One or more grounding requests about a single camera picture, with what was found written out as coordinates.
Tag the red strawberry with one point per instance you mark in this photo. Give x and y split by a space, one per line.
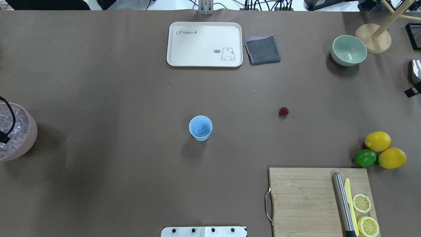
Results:
284 111

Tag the light blue cup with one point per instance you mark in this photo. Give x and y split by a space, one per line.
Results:
200 127

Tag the wooden cup tree stand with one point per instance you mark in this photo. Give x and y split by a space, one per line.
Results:
375 37

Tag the cream rabbit tray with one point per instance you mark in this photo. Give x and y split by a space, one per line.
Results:
205 44

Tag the grey folded cloth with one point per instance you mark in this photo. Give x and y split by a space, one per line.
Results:
262 50

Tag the wooden cutting board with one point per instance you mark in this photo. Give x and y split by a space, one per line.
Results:
304 202

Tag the yellow plastic knife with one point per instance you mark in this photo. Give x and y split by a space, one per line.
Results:
351 207

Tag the light green bowl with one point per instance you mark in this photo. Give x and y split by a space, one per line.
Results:
348 50

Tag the green lime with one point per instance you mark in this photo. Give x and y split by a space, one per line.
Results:
365 157

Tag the yellow lemon near lime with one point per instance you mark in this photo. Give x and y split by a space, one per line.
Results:
377 141

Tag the lemon slice upper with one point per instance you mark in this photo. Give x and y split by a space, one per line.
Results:
361 203

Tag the lemon slice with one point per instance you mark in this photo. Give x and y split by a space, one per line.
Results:
361 203
368 226

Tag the pink bowl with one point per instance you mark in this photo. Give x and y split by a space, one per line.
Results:
22 137

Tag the yellow lemon outer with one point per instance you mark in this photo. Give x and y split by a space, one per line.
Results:
392 158

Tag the lemon slice lower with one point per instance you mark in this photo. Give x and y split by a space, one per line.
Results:
368 226

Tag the aluminium frame post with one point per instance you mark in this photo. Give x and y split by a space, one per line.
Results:
205 7

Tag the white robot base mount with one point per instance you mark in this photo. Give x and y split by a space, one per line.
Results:
205 231

